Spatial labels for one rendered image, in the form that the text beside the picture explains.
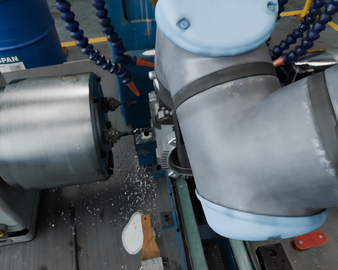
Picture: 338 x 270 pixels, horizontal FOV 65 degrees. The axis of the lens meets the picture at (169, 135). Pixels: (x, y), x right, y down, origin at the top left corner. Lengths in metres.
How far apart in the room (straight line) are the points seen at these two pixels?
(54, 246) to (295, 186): 0.68
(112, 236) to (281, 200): 0.61
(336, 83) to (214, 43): 0.08
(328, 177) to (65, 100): 0.46
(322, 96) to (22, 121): 0.48
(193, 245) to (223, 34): 0.49
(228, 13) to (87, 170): 0.43
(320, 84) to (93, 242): 0.67
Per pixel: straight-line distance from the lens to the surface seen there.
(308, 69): 0.48
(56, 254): 0.78
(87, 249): 0.76
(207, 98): 0.20
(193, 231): 0.62
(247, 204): 0.19
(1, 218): 0.72
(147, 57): 0.65
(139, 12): 0.74
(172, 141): 0.54
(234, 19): 0.21
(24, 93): 0.58
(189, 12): 0.20
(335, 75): 0.19
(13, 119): 0.56
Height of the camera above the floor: 1.50
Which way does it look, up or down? 49 degrees down
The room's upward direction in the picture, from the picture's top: straight up
